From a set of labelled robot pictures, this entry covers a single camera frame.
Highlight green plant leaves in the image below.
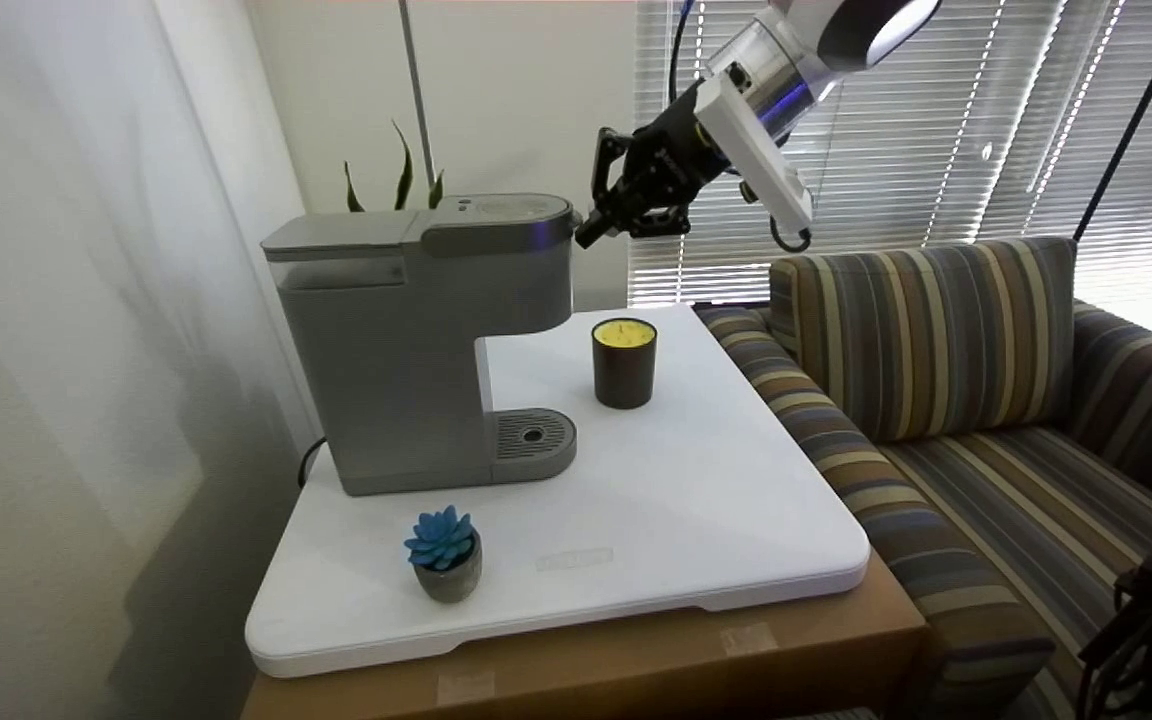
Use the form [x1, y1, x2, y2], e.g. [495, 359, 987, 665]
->
[341, 118, 449, 217]

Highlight striped sofa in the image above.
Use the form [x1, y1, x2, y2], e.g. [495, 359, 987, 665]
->
[692, 234, 1152, 720]

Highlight striped sofa back cushion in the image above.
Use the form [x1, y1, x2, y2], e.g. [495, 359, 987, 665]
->
[766, 234, 1081, 449]

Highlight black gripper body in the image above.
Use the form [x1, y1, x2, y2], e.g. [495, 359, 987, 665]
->
[643, 79, 741, 208]

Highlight blue succulent in grey pot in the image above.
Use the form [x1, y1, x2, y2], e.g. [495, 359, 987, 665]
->
[401, 503, 484, 602]

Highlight yellow candle in dark glass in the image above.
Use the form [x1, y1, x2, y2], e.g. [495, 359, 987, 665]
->
[587, 311, 660, 413]

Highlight white window blinds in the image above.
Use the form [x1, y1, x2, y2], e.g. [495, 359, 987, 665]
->
[629, 0, 1152, 345]

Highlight black slanted pole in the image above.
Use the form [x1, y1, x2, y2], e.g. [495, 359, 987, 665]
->
[1069, 0, 1152, 249]

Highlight black looped wrist cable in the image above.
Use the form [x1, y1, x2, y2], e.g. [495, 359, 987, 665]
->
[766, 208, 814, 258]

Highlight black power cable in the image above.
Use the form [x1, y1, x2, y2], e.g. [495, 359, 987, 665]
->
[292, 436, 333, 490]

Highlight brown cardboard box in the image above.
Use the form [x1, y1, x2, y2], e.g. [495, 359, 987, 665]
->
[241, 552, 930, 720]

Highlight grey coffee machine lid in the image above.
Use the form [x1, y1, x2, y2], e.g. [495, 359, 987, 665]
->
[416, 187, 585, 258]

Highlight grey coffee machine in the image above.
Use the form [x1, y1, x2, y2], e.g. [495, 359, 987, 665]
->
[258, 187, 585, 499]

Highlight thin grey plant stem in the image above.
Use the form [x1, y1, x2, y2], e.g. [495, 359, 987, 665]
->
[397, 0, 440, 191]

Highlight white plastic board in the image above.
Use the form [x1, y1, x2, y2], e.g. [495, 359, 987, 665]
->
[241, 302, 875, 679]

